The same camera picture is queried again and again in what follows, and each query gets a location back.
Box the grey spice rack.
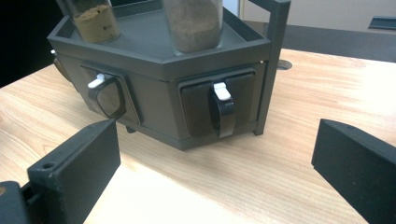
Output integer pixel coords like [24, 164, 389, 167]
[47, 0, 292, 152]

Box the glass spice jar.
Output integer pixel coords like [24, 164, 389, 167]
[161, 0, 224, 54]

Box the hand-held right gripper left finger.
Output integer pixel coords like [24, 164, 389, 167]
[27, 119, 121, 224]

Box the glass jar of yellowish powder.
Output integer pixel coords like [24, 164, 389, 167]
[64, 0, 121, 45]

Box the dark seasoning box, white tab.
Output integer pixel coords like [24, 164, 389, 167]
[79, 62, 143, 125]
[177, 69, 258, 139]

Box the dark flat bar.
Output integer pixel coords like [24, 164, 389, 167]
[368, 15, 396, 31]

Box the round table cable grommet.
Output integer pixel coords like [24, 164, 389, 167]
[276, 59, 293, 71]

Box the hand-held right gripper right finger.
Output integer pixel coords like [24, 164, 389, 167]
[311, 119, 396, 224]

